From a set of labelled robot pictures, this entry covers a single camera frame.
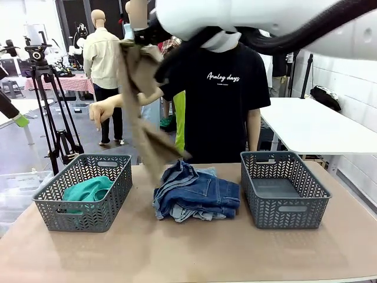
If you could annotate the table with pink cloth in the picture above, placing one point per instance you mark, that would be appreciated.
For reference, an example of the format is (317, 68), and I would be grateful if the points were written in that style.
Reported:
(70, 82)

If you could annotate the person in black t-shirt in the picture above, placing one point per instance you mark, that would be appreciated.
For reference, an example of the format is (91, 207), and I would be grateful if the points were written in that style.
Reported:
(218, 112)

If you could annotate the tan garment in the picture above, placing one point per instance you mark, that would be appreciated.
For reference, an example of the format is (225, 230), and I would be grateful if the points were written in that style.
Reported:
(138, 118)

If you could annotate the person's right forearm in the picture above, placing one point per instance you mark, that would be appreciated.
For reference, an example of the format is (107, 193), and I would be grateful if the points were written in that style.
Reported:
(147, 98)

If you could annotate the green garment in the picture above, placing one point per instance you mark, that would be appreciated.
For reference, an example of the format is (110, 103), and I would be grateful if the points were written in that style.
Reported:
(88, 190)

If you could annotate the light blue denim shorts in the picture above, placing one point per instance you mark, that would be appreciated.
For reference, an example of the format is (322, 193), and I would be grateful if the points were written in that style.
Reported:
(194, 215)

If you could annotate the grey plastic woven basket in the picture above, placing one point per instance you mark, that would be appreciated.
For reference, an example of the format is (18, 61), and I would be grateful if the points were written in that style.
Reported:
(88, 215)
(282, 215)

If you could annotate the black camera tripod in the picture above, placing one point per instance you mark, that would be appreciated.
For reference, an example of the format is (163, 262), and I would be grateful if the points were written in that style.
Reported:
(44, 88)

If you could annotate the mannequin in cream shirt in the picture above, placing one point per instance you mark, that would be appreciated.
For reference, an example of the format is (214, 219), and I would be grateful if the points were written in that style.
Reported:
(101, 67)

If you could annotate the black light stand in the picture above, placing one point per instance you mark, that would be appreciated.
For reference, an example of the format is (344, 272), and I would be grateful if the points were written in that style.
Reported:
(306, 76)

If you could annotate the person's left forearm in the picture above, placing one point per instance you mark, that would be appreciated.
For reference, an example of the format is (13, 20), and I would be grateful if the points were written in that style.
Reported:
(253, 138)

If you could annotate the mannequin in plaid hoodie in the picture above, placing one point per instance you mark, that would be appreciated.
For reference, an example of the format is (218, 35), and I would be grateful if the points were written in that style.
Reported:
(169, 44)

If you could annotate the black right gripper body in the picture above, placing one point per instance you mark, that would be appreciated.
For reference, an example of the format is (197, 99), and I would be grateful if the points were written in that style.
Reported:
(150, 35)

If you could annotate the large white table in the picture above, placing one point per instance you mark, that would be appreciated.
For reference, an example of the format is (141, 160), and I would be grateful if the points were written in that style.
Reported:
(312, 126)

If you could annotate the dark blue denim jeans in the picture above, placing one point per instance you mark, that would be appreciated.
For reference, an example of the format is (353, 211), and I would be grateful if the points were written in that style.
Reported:
(200, 194)

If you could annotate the small white table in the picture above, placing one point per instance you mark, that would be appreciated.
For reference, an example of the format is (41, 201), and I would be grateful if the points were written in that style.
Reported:
(26, 107)

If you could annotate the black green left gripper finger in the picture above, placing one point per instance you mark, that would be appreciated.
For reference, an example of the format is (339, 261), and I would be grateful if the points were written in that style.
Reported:
(3, 73)
(13, 113)

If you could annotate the clear plastic storage bin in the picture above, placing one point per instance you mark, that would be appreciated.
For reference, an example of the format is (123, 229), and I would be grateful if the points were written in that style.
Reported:
(20, 191)

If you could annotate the black bag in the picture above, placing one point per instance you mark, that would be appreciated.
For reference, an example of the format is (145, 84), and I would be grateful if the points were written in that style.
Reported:
(325, 97)

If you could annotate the grey stool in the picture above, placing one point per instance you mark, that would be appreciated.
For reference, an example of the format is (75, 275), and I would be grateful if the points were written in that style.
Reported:
(11, 88)

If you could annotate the person in neon green trousers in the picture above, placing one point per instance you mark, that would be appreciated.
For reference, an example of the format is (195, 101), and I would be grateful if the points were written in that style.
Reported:
(179, 118)

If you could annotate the person's right hand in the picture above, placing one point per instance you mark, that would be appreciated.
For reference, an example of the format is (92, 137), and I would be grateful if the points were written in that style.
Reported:
(100, 113)

